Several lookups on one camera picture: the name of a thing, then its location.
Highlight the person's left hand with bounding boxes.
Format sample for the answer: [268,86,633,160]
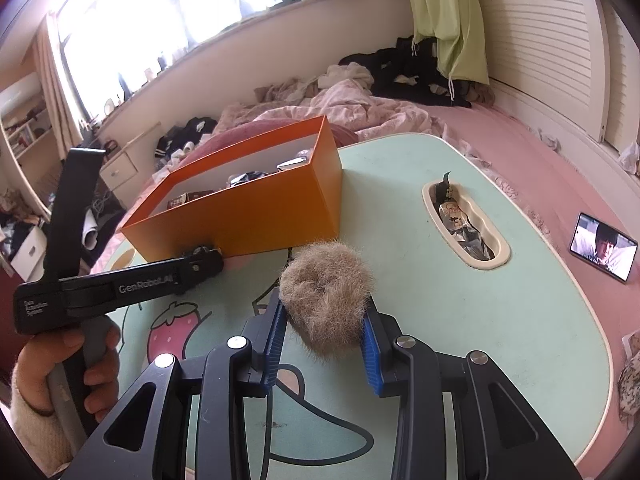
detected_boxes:
[12,319,122,426]

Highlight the black striped clothes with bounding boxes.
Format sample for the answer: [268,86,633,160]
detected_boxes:
[154,116,218,158]

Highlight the person's left forearm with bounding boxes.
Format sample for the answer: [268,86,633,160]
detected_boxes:
[7,360,76,466]

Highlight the smartphone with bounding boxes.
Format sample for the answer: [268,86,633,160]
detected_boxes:
[569,212,638,283]

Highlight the white louvered cabinet door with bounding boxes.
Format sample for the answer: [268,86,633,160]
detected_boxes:
[480,0,640,161]

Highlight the pink crumpled blanket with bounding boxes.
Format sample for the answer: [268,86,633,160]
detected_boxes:
[215,77,436,146]

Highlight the green cartoon desktop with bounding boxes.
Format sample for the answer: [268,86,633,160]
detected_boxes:
[100,132,613,480]

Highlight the white drawer cabinet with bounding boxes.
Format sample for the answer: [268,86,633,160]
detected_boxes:
[97,147,141,196]

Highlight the white storage box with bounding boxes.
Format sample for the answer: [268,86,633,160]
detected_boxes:
[10,227,51,281]

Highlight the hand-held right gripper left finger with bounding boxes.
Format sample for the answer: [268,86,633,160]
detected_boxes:
[87,287,288,480]

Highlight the white garment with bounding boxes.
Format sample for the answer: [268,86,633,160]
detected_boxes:
[315,62,376,91]

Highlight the pink bed sheet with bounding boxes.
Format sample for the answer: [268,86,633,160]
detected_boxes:
[90,100,640,461]

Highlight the window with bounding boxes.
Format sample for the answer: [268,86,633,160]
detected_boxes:
[50,0,331,106]

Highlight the white paper roll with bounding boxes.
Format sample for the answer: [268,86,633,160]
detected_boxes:
[82,207,101,251]

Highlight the black patterned cloth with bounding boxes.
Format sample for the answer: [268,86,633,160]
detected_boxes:
[435,171,496,261]

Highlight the white wall shelf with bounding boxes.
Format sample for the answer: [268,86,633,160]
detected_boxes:
[0,72,56,161]

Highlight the beige curtain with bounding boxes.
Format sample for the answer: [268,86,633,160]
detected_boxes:
[30,12,88,151]

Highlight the brown fluffy scrunchie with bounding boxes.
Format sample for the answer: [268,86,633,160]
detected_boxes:
[278,241,375,361]

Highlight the green hanging garment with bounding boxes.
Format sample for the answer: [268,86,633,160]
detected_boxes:
[402,0,491,86]

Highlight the orange cardboard box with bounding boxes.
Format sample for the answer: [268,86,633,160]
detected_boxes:
[120,115,343,263]

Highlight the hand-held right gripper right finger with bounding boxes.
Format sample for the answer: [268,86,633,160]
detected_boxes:
[361,305,583,480]

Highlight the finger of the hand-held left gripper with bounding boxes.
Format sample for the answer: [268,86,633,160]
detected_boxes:
[172,244,224,293]

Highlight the black clothes pile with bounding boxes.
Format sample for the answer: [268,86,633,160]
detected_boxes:
[339,35,473,108]

